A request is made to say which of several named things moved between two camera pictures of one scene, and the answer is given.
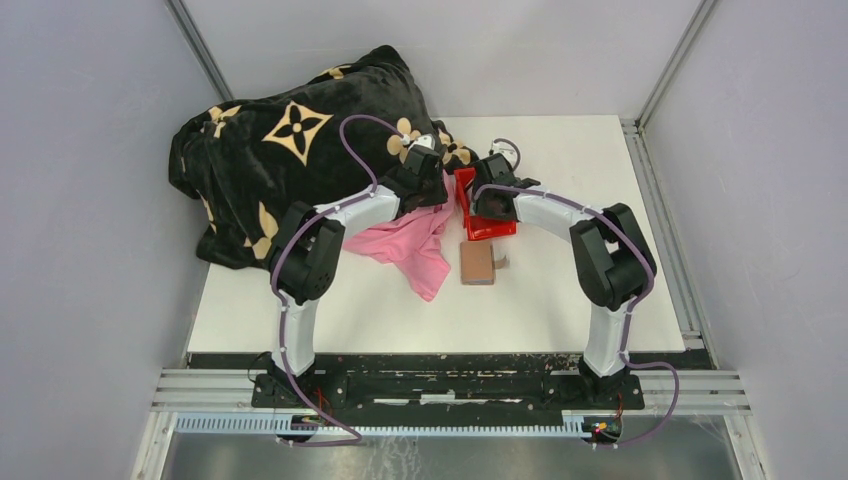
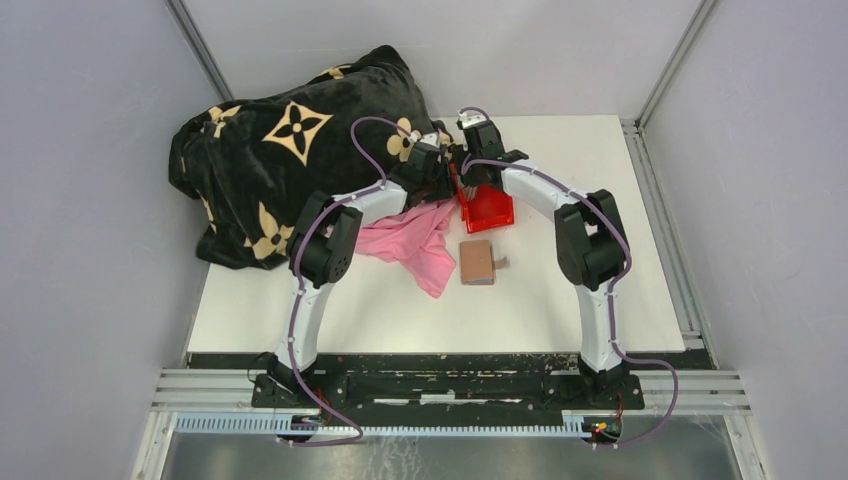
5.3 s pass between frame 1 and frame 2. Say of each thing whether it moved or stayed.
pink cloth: stayed
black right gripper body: moved
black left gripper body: stayed
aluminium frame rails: stayed
